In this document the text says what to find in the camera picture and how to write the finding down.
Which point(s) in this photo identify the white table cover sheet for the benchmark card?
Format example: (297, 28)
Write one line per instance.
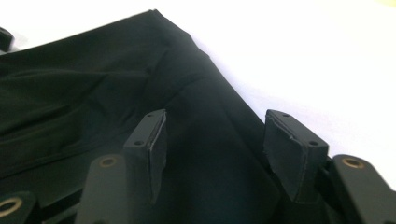
(311, 62)

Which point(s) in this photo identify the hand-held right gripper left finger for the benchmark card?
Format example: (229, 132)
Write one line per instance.
(146, 149)

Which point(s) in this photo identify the black shorts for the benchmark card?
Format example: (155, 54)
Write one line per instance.
(93, 93)

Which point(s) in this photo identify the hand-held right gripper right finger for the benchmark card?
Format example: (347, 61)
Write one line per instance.
(295, 152)

